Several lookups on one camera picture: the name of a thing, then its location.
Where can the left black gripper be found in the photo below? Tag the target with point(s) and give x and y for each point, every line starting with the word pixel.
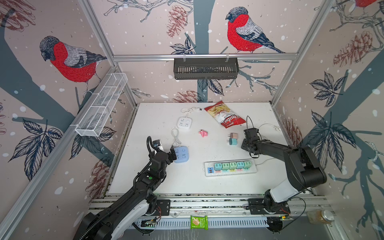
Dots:
pixel 170 158

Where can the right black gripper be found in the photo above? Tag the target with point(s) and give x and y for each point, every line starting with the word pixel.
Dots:
pixel 243 143

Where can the blue square socket cube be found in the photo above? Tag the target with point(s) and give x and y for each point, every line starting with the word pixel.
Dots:
pixel 182 154

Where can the pink usb charger plug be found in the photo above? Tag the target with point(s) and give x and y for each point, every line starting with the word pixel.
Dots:
pixel 234 136

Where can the teal charger plug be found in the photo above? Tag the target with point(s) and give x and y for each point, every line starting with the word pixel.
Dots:
pixel 240 165
pixel 218 166
pixel 233 142

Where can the light green charger plug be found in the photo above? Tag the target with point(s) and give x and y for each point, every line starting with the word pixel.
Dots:
pixel 247 164

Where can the teal charger plug front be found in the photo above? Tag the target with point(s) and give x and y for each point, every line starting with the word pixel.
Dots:
pixel 240 165

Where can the white square socket cube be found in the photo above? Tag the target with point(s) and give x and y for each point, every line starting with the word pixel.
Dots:
pixel 184 123

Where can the white multicolour power strip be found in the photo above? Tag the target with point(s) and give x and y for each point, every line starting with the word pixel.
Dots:
pixel 210 172

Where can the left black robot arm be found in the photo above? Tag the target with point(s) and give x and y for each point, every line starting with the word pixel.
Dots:
pixel 111 223

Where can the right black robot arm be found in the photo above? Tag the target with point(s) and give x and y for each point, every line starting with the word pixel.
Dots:
pixel 303 168

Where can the pink pig toy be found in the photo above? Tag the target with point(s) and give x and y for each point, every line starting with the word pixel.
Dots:
pixel 203 133

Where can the red white chips bag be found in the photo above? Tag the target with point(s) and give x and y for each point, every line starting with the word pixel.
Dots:
pixel 224 115

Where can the green snack packet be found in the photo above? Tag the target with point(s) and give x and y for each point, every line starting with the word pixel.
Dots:
pixel 199 222

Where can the glass jar with lid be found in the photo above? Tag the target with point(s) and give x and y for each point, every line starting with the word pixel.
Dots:
pixel 318 217

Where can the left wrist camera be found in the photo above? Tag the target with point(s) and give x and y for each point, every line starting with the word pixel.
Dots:
pixel 158 145

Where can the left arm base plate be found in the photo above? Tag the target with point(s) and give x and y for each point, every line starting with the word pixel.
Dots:
pixel 158 208

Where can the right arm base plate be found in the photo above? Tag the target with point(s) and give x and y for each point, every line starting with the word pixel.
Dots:
pixel 262 207

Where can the black hanging wire basket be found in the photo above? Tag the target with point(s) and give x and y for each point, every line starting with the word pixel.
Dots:
pixel 206 68

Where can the white mesh wall shelf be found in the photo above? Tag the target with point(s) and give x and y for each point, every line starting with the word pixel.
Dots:
pixel 96 116

